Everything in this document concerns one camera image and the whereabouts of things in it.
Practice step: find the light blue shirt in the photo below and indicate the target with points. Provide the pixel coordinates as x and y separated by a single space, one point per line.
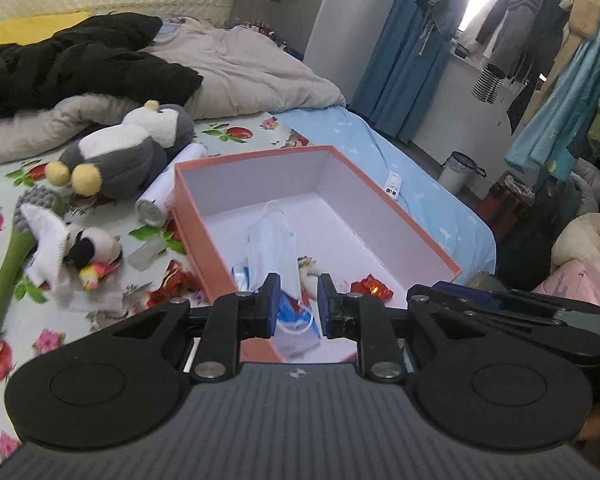
172 27

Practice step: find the red foil packet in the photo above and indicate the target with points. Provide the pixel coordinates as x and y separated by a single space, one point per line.
372 287

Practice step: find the white spray can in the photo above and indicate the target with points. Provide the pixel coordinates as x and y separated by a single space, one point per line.
167 190

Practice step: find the white wardrobe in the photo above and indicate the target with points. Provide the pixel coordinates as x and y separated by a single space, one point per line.
345 25

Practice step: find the row of small bottles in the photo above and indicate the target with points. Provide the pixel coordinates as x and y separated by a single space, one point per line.
262 35

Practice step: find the red brown bin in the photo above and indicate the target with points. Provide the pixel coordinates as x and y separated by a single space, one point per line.
505 205

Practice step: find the white remote control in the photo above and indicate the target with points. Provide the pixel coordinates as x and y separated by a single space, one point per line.
393 185

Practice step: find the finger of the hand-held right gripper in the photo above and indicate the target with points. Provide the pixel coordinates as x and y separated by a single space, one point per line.
530 337
465 294

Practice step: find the green massage hammer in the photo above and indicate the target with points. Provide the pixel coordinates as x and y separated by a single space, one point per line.
10 270

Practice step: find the white trash bin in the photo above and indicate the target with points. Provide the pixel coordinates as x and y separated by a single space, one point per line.
460 172

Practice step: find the blue curtain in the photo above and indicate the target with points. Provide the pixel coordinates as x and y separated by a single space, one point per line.
400 60

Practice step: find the cream fleece blanket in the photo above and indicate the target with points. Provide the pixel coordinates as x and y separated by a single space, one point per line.
590 240

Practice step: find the small white fuzzy toy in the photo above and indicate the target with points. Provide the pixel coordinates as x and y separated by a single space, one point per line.
307 275

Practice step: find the beige duvet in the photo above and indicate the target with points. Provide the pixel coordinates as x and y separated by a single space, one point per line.
255 70

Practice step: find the yellow pillow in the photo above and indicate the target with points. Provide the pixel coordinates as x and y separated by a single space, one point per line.
30 27

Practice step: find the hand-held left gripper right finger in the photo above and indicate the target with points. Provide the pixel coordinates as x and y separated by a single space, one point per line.
325 305

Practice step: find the grey penguin plush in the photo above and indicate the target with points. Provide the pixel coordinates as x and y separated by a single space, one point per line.
125 155

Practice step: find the blue face mask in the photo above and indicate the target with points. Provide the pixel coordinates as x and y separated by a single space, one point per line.
272 250

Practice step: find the floral printed bed mat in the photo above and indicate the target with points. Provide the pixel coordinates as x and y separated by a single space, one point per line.
30 320

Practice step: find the clear mask package bag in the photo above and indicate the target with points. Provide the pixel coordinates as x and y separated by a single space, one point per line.
295 342

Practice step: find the small panda plush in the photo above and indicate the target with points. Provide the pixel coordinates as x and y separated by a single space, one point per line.
87 247

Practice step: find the black jacket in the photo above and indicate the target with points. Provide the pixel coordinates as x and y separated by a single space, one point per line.
80 70

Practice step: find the hanging light blue dress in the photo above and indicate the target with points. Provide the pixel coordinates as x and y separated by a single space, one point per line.
560 120

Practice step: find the hanging grey striped sweater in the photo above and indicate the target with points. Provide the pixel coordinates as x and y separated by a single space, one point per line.
520 20

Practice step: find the pink cardboard box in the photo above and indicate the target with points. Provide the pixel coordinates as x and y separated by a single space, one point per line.
380 220

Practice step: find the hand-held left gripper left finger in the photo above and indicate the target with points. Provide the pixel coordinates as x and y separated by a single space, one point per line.
272 305

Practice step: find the pink jacket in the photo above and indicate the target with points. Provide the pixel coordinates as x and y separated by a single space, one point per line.
580 282

